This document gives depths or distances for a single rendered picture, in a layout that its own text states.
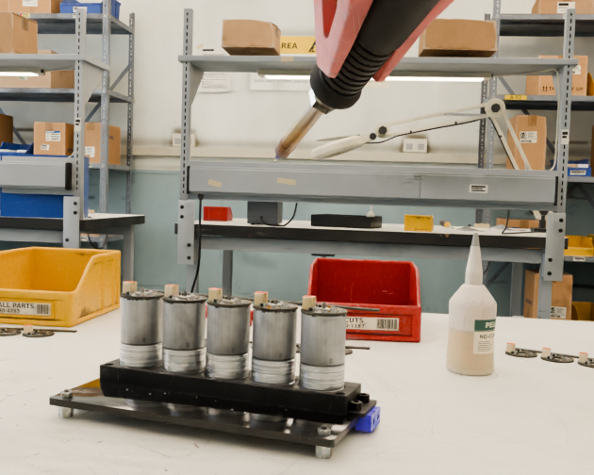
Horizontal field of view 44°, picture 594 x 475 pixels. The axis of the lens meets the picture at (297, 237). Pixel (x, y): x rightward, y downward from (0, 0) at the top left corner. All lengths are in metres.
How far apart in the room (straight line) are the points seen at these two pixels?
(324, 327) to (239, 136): 4.50
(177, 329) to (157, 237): 4.57
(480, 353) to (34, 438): 0.30
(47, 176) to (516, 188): 1.69
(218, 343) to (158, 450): 0.07
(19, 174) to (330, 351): 2.62
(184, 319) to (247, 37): 2.40
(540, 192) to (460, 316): 2.14
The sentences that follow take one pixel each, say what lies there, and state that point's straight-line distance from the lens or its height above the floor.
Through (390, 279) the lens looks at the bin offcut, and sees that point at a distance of 0.75.
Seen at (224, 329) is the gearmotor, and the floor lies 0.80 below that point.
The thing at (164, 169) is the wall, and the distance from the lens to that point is 4.98.
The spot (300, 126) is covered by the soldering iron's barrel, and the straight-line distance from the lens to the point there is 0.36.
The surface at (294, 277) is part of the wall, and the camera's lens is 4.81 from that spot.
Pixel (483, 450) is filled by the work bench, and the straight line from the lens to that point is 0.39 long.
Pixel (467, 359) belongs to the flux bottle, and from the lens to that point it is 0.54.
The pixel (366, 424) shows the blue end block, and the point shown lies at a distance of 0.40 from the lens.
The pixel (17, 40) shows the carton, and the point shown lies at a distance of 3.11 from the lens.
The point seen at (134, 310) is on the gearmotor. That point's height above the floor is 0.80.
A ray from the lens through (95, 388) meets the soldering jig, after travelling 0.44.
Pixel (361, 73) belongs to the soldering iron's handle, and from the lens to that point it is 0.32.
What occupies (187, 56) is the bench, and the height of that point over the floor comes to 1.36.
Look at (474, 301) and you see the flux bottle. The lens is 0.54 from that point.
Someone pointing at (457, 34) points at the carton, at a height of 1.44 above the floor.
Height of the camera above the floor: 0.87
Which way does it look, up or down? 3 degrees down
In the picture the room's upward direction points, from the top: 2 degrees clockwise
